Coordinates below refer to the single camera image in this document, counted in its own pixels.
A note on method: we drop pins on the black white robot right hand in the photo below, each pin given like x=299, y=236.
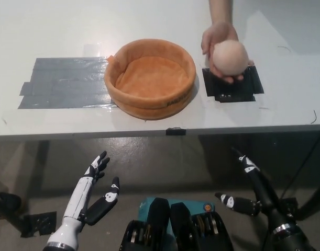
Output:
x=264, y=193

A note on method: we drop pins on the dark shoe-like object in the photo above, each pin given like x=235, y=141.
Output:
x=5, y=205

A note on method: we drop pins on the grey duct tape patch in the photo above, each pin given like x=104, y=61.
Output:
x=63, y=83

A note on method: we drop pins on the orange round soft basket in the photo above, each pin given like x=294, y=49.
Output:
x=149, y=75

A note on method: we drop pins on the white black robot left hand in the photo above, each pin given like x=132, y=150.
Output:
x=78, y=193

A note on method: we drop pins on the beige plush dumpling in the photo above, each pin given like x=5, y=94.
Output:
x=230, y=58

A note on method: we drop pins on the person's bare hand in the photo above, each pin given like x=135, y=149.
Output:
x=217, y=32

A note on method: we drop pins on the black tape patch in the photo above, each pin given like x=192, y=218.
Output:
x=227, y=90

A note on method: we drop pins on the black teal robot torso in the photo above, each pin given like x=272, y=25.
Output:
x=175, y=227

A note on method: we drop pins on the grey table leg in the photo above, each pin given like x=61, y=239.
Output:
x=36, y=172

